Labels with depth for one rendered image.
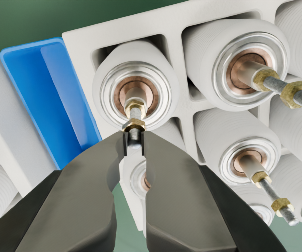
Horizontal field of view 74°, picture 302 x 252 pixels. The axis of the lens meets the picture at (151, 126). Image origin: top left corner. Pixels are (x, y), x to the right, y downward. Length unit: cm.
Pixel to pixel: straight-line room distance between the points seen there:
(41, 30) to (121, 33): 25
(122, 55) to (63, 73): 30
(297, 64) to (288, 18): 6
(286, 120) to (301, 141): 4
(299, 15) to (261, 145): 16
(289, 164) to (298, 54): 20
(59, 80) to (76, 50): 22
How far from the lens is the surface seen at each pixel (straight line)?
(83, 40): 28
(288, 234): 100
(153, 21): 28
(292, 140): 33
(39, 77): 46
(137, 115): 16
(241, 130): 27
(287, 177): 41
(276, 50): 24
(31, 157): 43
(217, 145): 27
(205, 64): 22
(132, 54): 21
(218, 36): 22
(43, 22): 49
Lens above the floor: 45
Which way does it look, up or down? 62 degrees down
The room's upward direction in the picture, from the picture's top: 174 degrees clockwise
